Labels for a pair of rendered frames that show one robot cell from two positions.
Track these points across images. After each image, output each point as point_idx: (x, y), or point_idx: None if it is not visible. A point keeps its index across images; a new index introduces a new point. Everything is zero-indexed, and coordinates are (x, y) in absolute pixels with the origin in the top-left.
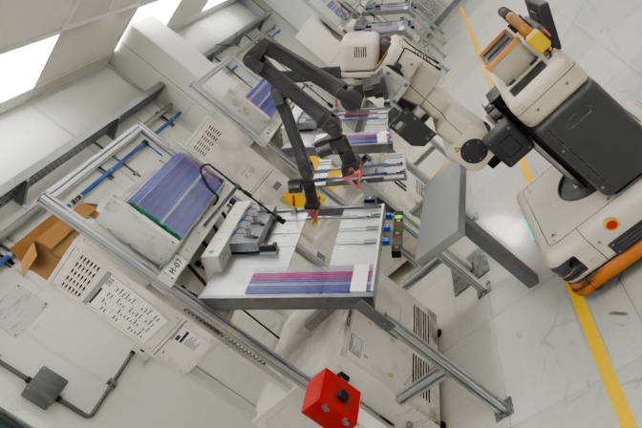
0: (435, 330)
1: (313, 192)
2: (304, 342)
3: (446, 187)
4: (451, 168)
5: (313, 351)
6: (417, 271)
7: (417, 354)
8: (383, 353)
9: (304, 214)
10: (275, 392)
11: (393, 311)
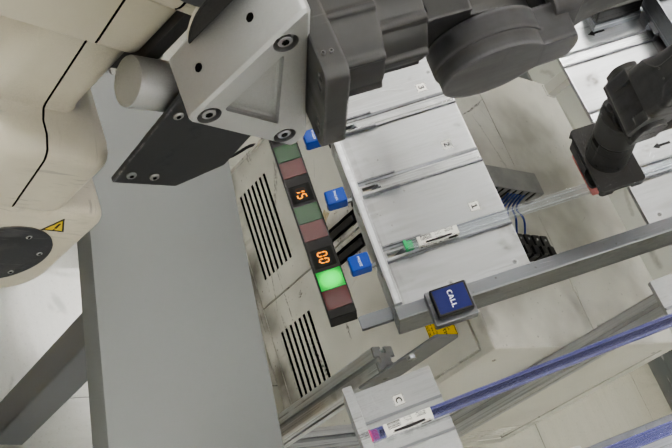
0: (288, 406)
1: (594, 125)
2: (520, 168)
3: (157, 311)
4: (153, 420)
5: (461, 110)
6: (338, 438)
7: (284, 268)
8: (320, 159)
9: (652, 204)
10: (523, 101)
11: (355, 297)
